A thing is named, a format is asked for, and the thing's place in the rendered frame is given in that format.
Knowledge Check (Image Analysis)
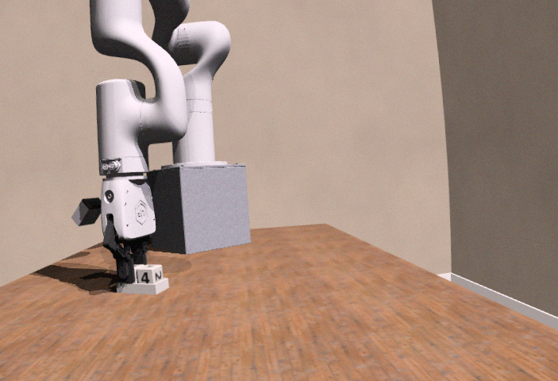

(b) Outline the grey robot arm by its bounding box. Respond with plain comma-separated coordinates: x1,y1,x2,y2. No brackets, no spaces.
90,0,231,178

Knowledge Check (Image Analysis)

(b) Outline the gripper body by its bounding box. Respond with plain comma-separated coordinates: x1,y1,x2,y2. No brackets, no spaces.
101,175,156,241

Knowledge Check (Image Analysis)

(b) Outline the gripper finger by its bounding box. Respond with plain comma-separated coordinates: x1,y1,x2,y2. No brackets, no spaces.
102,214,136,283
130,235,152,265

